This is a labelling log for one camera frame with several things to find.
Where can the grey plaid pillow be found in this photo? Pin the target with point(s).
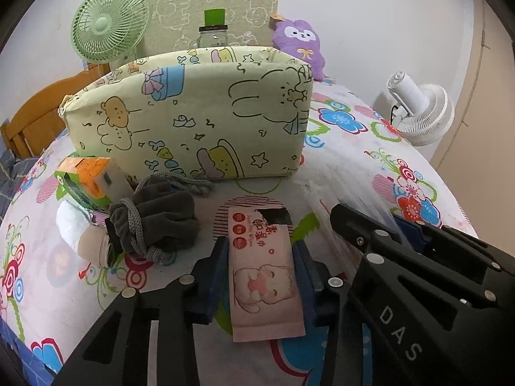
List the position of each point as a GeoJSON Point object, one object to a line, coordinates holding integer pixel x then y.
{"type": "Point", "coordinates": [8, 173]}

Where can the glass jar with green lid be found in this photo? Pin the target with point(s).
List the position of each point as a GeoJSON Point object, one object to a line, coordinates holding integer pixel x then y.
{"type": "Point", "coordinates": [213, 36]}

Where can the orange green juice carton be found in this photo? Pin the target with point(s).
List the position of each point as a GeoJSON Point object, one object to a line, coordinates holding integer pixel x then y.
{"type": "Point", "coordinates": [92, 173]}

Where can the green printed foam mat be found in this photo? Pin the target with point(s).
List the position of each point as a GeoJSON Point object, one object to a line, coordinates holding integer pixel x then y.
{"type": "Point", "coordinates": [181, 12]}

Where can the white tissue pack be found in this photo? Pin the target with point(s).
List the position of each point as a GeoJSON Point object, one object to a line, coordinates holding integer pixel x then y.
{"type": "Point", "coordinates": [70, 225]}

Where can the green desk fan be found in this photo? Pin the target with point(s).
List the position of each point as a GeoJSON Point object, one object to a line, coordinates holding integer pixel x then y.
{"type": "Point", "coordinates": [104, 20]}

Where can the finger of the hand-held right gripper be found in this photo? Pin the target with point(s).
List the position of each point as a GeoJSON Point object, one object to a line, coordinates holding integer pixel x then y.
{"type": "Point", "coordinates": [362, 233]}
{"type": "Point", "coordinates": [410, 229]}

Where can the wooden bed headboard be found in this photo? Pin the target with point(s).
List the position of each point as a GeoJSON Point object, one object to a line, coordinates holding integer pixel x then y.
{"type": "Point", "coordinates": [36, 116]}

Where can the purple plush rabbit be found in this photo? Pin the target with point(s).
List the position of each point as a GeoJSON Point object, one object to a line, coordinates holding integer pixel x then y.
{"type": "Point", "coordinates": [299, 40]}

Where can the yellow printed storage box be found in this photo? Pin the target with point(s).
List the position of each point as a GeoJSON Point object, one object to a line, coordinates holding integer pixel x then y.
{"type": "Point", "coordinates": [181, 120]}

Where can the beige roll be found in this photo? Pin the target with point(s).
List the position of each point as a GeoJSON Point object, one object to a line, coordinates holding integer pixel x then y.
{"type": "Point", "coordinates": [92, 247]}

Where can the pink wet wipes pack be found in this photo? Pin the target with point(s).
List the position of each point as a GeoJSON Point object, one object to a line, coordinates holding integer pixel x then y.
{"type": "Point", "coordinates": [261, 289]}

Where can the beige door frame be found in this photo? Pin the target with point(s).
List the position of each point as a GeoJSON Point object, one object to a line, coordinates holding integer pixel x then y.
{"type": "Point", "coordinates": [483, 128]}

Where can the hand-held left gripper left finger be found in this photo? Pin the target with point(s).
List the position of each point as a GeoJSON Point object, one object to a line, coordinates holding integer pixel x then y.
{"type": "Point", "coordinates": [209, 277]}

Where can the white standing fan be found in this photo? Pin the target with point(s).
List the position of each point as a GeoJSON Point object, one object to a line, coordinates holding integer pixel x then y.
{"type": "Point", "coordinates": [426, 108]}

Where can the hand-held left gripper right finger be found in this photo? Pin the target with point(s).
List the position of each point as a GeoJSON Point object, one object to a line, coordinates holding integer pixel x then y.
{"type": "Point", "coordinates": [305, 273]}

